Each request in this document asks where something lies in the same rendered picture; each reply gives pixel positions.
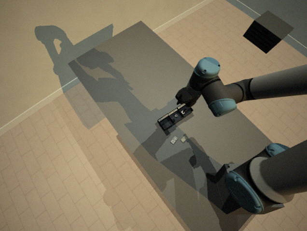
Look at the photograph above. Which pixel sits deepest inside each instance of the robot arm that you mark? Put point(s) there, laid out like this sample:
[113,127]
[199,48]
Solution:
[278,172]

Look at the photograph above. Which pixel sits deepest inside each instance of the black rack of three bins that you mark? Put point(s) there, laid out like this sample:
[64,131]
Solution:
[167,120]

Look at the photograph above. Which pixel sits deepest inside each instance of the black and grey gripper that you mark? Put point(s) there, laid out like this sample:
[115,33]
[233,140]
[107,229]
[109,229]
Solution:
[188,96]

